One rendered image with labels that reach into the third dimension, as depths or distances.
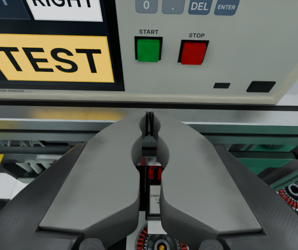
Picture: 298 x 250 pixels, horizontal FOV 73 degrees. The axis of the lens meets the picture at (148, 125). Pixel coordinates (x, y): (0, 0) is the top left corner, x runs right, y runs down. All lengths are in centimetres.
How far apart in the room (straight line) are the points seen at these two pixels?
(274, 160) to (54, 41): 30
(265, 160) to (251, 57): 16
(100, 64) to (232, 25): 11
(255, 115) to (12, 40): 24
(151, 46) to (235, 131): 13
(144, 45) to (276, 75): 13
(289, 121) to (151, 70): 16
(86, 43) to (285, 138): 24
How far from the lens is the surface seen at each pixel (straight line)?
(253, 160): 31
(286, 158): 33
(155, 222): 44
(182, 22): 17
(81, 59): 20
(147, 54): 18
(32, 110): 25
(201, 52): 18
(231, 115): 23
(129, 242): 51
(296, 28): 20
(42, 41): 20
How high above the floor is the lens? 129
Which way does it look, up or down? 56 degrees down
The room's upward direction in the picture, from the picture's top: 2 degrees clockwise
